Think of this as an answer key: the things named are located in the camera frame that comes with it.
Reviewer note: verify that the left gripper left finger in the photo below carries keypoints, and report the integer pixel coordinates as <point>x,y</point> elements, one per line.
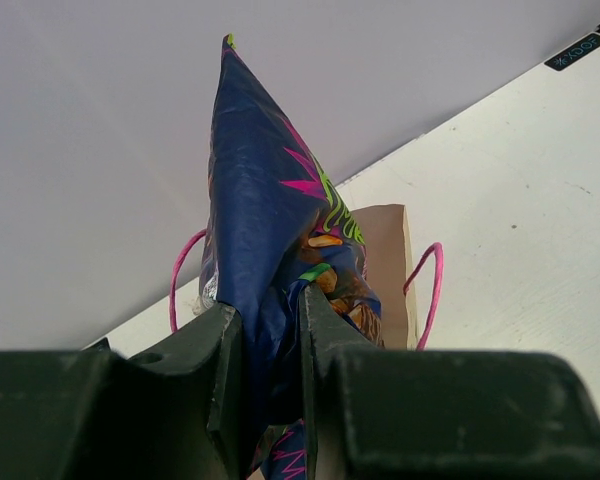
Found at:
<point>169,412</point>

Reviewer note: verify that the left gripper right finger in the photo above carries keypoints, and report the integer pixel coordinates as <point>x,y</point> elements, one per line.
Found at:
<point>371,413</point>

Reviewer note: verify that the purple Krokant snack bag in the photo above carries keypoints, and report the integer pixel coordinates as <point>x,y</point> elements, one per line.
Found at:
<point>258,161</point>

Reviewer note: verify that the paper bag with pink handles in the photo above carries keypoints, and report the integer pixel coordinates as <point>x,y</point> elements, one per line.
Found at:
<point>395,280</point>

